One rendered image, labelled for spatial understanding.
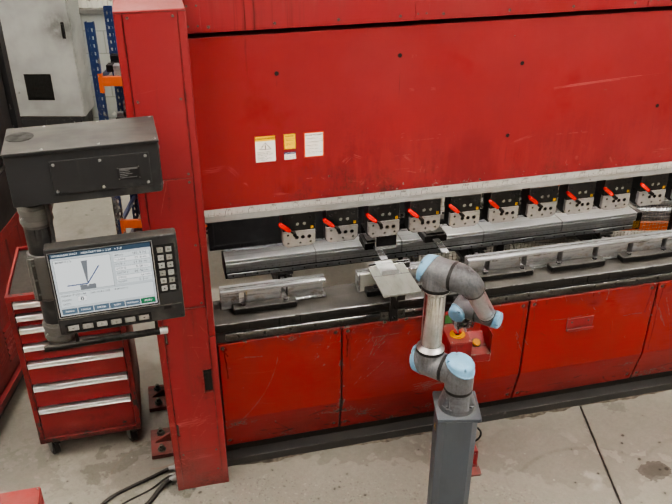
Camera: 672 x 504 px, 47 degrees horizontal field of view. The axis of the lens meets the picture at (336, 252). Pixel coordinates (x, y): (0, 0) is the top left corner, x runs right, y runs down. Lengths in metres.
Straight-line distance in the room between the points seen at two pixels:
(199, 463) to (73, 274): 1.43
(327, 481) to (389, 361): 0.67
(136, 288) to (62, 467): 1.63
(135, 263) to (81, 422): 1.53
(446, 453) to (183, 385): 1.20
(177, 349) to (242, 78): 1.20
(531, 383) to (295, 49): 2.24
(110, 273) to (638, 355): 2.93
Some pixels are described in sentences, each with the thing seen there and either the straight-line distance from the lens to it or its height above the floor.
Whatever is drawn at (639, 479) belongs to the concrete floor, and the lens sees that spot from 4.32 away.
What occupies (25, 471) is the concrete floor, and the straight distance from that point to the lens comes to 4.38.
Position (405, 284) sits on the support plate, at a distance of 3.61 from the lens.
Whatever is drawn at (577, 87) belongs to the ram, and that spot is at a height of 1.82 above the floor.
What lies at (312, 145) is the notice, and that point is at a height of 1.66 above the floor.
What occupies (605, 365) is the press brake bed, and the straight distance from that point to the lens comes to 4.56.
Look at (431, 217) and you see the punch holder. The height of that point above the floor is 1.25.
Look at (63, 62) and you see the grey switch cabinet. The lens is 7.86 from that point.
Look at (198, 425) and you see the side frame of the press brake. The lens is 3.79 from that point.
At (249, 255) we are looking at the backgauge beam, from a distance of 3.89.
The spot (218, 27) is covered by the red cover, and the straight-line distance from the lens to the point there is 3.14.
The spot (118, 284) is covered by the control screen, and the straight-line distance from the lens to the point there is 2.91.
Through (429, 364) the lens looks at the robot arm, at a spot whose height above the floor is 0.97.
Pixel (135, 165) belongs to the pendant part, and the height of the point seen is 1.86.
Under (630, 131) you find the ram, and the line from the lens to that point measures 3.99.
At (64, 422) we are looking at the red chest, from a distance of 4.22.
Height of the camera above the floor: 2.90
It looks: 29 degrees down
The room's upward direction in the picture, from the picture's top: straight up
